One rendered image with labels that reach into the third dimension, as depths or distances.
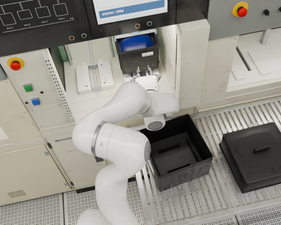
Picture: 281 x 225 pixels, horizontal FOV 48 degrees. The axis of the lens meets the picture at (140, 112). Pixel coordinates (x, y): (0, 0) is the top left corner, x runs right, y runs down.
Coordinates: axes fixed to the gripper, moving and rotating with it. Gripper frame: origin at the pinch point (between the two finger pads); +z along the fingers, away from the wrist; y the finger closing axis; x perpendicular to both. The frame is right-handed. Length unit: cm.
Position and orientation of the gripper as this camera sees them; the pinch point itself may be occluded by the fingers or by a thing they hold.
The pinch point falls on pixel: (143, 70)
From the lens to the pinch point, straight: 146.6
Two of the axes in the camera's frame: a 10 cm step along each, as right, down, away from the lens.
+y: 9.9, -1.6, 0.3
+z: -1.4, -7.9, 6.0
